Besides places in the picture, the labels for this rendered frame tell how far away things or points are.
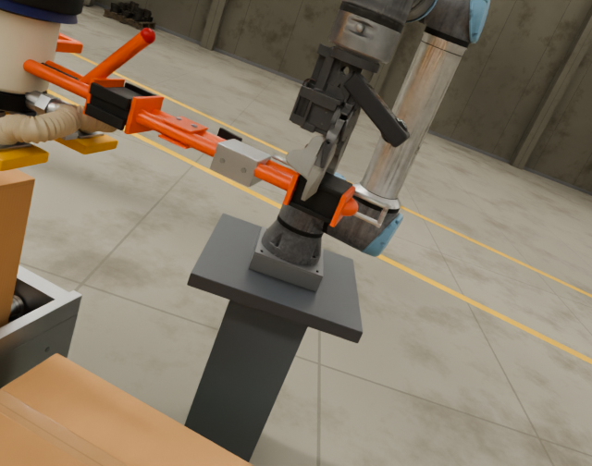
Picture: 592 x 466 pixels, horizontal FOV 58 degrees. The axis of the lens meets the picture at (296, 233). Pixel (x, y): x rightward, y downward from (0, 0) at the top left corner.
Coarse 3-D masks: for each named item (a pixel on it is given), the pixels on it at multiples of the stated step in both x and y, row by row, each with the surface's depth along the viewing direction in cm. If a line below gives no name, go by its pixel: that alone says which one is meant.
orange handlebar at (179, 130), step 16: (64, 48) 108; (80, 48) 113; (32, 64) 85; (48, 64) 89; (48, 80) 85; (64, 80) 84; (80, 96) 85; (144, 112) 82; (160, 112) 86; (160, 128) 81; (176, 128) 81; (192, 128) 82; (176, 144) 81; (192, 144) 81; (208, 144) 80; (256, 176) 79; (272, 176) 78; (288, 176) 79; (352, 208) 78
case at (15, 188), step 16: (0, 176) 110; (16, 176) 112; (0, 192) 107; (16, 192) 111; (0, 208) 109; (16, 208) 113; (0, 224) 111; (16, 224) 116; (0, 240) 113; (16, 240) 118; (0, 256) 116; (16, 256) 120; (0, 272) 118; (16, 272) 123; (0, 288) 120; (0, 304) 123; (0, 320) 125
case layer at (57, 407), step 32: (32, 384) 117; (64, 384) 120; (96, 384) 124; (0, 416) 107; (32, 416) 109; (64, 416) 112; (96, 416) 115; (128, 416) 118; (160, 416) 122; (0, 448) 100; (32, 448) 103; (64, 448) 105; (96, 448) 108; (128, 448) 111; (160, 448) 113; (192, 448) 117; (224, 448) 120
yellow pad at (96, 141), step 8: (80, 136) 97; (88, 136) 98; (96, 136) 101; (104, 136) 103; (64, 144) 96; (72, 144) 96; (80, 144) 95; (88, 144) 96; (96, 144) 98; (104, 144) 100; (112, 144) 102; (80, 152) 96; (88, 152) 96; (96, 152) 99
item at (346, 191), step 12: (300, 180) 77; (324, 180) 78; (336, 180) 81; (288, 192) 77; (300, 192) 78; (324, 192) 77; (336, 192) 76; (348, 192) 77; (300, 204) 78; (312, 204) 78; (324, 204) 77; (336, 204) 77; (324, 216) 77; (336, 216) 76
